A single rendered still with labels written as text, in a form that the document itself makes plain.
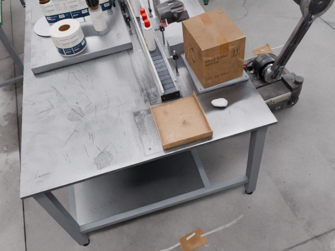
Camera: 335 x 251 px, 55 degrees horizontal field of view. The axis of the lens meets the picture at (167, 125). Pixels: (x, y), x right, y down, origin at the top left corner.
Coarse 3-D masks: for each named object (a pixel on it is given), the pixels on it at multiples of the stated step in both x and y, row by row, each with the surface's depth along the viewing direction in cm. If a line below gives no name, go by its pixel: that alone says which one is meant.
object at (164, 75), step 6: (138, 18) 228; (138, 24) 223; (156, 42) 208; (156, 48) 204; (150, 54) 201; (156, 54) 200; (156, 60) 197; (162, 60) 196; (156, 66) 193; (162, 66) 192; (162, 72) 189; (168, 72) 188; (162, 78) 186; (168, 78) 185; (162, 84) 183; (168, 84) 182; (168, 90) 179; (174, 90) 179
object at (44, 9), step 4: (40, 0) 218; (44, 0) 219; (48, 0) 222; (40, 4) 220; (44, 8) 221; (44, 12) 224; (48, 16) 226; (48, 20) 229; (48, 24) 234; (52, 24) 232
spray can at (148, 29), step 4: (144, 20) 189; (148, 20) 188; (148, 24) 189; (144, 28) 191; (148, 28) 190; (152, 28) 192; (148, 32) 192; (152, 32) 193; (148, 36) 194; (152, 36) 195; (148, 40) 196; (152, 40) 197; (148, 44) 199; (152, 44) 199; (148, 48) 202; (152, 48) 201
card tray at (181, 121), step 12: (192, 96) 180; (156, 108) 178; (168, 108) 177; (180, 108) 176; (192, 108) 175; (156, 120) 173; (168, 120) 172; (180, 120) 171; (192, 120) 170; (204, 120) 169; (168, 132) 166; (180, 132) 165; (192, 132) 164; (204, 132) 159; (168, 144) 158; (180, 144) 161
